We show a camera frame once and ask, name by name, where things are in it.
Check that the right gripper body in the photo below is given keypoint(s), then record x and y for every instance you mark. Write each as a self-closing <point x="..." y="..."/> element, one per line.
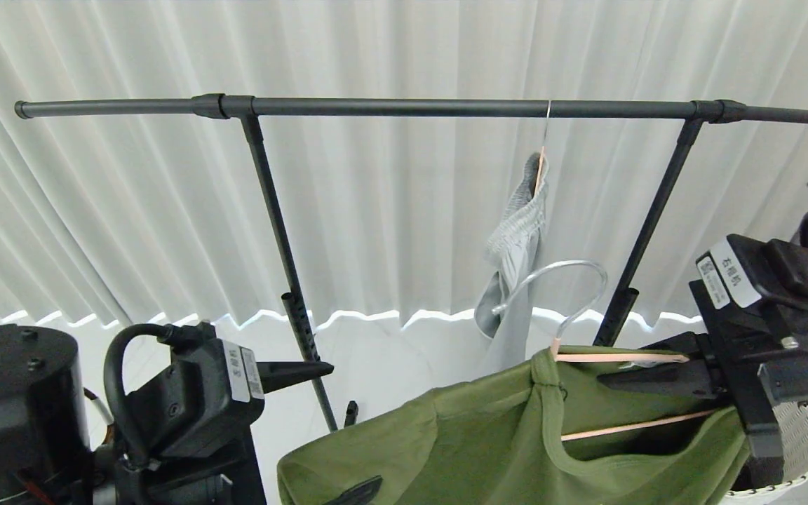
<point x="769" y="379"/>

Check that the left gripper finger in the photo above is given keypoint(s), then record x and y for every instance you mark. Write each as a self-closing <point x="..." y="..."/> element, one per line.
<point x="292" y="374"/>
<point x="358" y="491"/>

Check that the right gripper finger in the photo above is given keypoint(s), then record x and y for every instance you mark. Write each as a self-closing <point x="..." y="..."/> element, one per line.
<point x="677" y="344"/>
<point x="663" y="382"/>

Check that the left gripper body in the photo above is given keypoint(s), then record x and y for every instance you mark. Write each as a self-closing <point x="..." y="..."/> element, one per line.
<point x="186" y="477"/>

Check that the pink clothes hanger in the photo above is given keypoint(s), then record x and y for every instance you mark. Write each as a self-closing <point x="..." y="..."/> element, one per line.
<point x="621" y="358"/>
<point x="541" y="161"/>

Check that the green garment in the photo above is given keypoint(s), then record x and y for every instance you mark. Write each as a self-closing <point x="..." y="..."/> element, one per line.
<point x="481" y="449"/>

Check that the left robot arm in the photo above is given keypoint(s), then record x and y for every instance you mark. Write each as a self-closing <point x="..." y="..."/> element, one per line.
<point x="18" y="407"/>

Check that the white laundry basket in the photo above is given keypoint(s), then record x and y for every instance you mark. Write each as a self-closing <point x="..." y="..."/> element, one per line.
<point x="797" y="435"/>

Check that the black clothes rack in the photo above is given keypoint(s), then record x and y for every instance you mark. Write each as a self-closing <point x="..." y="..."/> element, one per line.
<point x="446" y="108"/>

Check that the white curtain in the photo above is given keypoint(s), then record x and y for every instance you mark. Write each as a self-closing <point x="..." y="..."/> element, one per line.
<point x="130" y="210"/>

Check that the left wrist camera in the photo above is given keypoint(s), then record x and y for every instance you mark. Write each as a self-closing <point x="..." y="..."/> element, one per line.
<point x="193" y="400"/>

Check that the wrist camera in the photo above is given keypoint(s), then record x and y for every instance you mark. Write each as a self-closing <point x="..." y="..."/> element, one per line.
<point x="193" y="400"/>
<point x="776" y="273"/>

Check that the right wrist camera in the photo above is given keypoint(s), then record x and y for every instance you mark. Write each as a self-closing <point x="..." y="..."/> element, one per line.
<point x="776" y="273"/>

